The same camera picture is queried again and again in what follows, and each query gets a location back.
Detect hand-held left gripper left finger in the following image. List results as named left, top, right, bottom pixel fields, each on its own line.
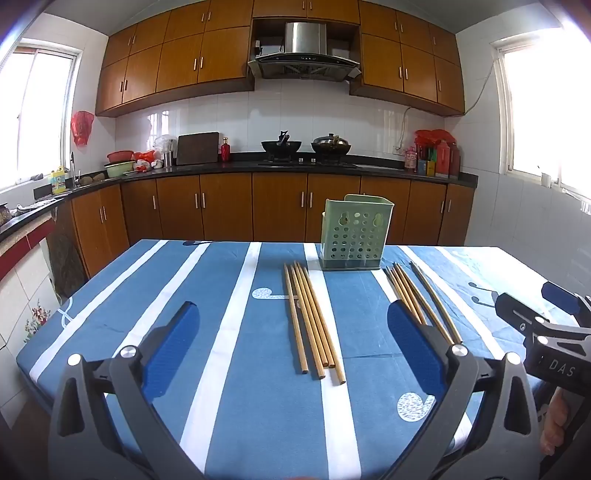
left=48, top=301, right=201, bottom=480

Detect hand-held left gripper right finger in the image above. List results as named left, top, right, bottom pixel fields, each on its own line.
left=383, top=299, right=541, bottom=480

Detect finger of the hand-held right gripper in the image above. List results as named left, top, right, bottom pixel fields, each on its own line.
left=495, top=292, right=550, bottom=333
left=541, top=281, right=591, bottom=319

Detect green perforated utensil holder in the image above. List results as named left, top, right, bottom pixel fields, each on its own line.
left=320, top=194, right=394, bottom=271

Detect person's right hand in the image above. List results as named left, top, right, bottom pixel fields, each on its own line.
left=538, top=388, right=573, bottom=457

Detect blue white striped tablecloth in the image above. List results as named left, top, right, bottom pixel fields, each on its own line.
left=16, top=239, right=568, bottom=480

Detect dark woven panel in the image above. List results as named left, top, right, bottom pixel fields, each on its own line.
left=47, top=203, right=88, bottom=298

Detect wooden lower kitchen cabinets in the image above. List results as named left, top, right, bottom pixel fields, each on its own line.
left=69, top=173, right=476, bottom=280

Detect black kitchen countertop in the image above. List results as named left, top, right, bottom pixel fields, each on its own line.
left=0, top=159, right=478, bottom=241

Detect window with white cup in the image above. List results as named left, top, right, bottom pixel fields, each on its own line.
left=492, top=34, right=591, bottom=204

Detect large red plastic bag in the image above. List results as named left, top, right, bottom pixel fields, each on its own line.
left=414, top=129, right=451, bottom=147

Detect dark wooden cutting board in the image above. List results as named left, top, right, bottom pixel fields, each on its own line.
left=177, top=132, right=221, bottom=166

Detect black gas stove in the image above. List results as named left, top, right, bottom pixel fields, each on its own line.
left=259, top=157, right=358, bottom=168

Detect black pot with lid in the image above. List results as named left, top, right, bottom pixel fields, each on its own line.
left=311, top=134, right=352, bottom=155

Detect black wok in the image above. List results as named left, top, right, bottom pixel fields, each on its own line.
left=261, top=130, right=303, bottom=154

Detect hanging red plastic bag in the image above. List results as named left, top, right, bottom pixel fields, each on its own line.
left=71, top=111, right=95, bottom=147

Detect window beside sink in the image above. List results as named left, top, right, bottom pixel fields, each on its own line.
left=0, top=39, right=84, bottom=195

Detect steel range hood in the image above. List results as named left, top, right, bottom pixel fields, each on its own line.
left=248, top=22, right=362, bottom=83

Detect white wall cable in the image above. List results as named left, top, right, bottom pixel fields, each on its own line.
left=399, top=48, right=502, bottom=151

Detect wooden upper wall cabinets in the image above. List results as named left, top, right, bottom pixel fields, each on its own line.
left=95, top=0, right=465, bottom=117

